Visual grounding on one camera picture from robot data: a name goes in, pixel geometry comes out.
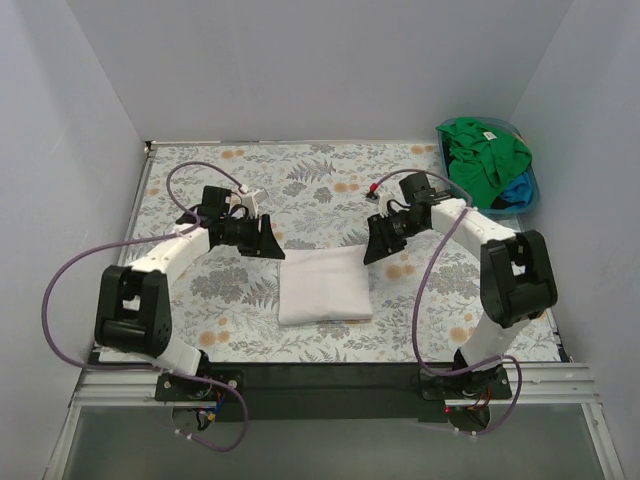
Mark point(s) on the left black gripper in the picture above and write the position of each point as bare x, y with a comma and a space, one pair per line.
256, 235

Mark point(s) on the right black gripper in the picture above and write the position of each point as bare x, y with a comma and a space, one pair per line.
391, 230

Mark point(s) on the white t-shirt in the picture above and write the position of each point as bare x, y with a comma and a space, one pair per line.
323, 285

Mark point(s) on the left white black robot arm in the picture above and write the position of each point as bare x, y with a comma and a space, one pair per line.
134, 307

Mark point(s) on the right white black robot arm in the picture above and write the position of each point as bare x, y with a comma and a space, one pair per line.
516, 283

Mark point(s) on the green t-shirt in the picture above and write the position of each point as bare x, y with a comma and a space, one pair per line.
480, 160

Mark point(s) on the blue plastic laundry basket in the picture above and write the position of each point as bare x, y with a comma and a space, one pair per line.
530, 200

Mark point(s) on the blue t-shirt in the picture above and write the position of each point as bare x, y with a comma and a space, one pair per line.
517, 195

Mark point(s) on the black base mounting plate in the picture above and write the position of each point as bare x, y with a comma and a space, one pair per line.
319, 391

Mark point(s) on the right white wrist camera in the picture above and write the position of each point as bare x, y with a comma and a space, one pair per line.
381, 198

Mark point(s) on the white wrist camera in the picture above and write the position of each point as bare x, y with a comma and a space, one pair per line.
381, 198
251, 198

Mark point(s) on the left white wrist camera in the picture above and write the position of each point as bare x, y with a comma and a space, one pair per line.
251, 198

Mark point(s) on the aluminium frame rail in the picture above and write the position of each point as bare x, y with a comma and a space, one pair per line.
543, 383

